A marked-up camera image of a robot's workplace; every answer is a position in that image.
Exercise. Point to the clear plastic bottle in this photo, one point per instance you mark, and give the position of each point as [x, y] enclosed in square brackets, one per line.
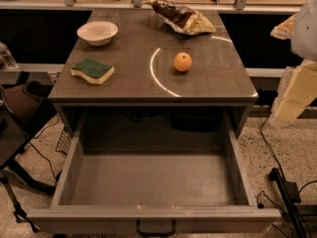
[6, 57]

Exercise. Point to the white ceramic bowl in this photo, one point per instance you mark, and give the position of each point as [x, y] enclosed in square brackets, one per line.
[97, 33]

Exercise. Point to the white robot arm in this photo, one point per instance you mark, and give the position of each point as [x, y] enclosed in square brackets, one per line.
[298, 87]

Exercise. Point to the grey top drawer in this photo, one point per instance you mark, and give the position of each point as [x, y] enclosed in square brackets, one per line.
[118, 172]

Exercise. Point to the green yellow sponge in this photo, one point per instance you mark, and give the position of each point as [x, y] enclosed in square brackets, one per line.
[92, 70]

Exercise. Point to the black wire rack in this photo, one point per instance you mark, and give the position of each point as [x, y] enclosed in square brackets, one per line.
[63, 143]

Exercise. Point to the black drawer handle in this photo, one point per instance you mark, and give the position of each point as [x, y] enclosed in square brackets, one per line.
[155, 229]

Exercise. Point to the orange fruit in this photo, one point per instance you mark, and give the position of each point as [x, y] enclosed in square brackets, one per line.
[182, 62]

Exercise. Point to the black tripod stand right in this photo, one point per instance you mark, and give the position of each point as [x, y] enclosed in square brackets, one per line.
[297, 213]

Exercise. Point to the black tripod leg left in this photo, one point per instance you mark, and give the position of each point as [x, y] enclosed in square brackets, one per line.
[19, 213]

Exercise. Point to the brown yellow chip bag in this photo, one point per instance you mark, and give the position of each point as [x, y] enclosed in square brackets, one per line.
[181, 18]

